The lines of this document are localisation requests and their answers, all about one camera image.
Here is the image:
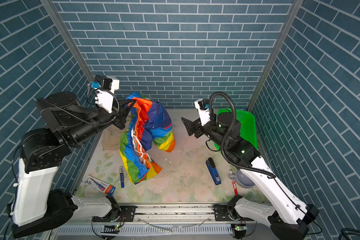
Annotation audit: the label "blue marker pen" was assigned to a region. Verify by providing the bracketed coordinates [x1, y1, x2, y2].
[119, 166, 125, 188]

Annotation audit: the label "multicolour shorts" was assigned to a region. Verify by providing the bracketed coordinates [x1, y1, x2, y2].
[119, 93, 176, 185]

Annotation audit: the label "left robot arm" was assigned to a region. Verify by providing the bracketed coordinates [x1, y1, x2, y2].
[7, 92, 136, 239]

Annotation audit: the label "beige shorts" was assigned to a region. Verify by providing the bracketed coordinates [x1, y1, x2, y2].
[102, 129, 123, 151]

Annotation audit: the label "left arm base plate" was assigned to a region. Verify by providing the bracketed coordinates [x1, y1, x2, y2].
[115, 205, 137, 223]

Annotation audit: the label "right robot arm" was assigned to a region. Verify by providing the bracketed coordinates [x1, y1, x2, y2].
[182, 112, 319, 240]

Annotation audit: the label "green plastic basket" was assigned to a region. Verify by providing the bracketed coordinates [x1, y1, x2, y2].
[218, 108, 258, 149]

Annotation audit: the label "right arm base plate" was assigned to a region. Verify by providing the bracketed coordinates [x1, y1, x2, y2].
[212, 204, 240, 222]

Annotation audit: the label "red marker pen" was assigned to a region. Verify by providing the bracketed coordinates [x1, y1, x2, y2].
[229, 170, 238, 195]

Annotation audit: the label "aluminium front rail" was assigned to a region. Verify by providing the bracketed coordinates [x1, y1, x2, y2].
[42, 203, 267, 240]

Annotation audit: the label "white cable tie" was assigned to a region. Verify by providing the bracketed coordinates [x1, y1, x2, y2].
[138, 218, 211, 233]

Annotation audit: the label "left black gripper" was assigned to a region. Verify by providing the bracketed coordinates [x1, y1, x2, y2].
[66, 95, 137, 148]

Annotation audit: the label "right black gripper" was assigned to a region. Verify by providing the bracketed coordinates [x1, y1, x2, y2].
[182, 115, 230, 151]

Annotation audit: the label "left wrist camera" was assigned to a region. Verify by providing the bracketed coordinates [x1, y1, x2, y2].
[90, 75, 120, 114]

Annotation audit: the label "red blue small packet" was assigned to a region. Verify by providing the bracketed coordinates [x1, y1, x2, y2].
[81, 175, 116, 196]

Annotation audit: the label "grey bowl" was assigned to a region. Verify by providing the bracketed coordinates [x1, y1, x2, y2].
[235, 170, 255, 189]

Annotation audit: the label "blue stapler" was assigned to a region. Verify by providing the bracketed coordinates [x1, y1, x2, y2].
[206, 158, 222, 185]

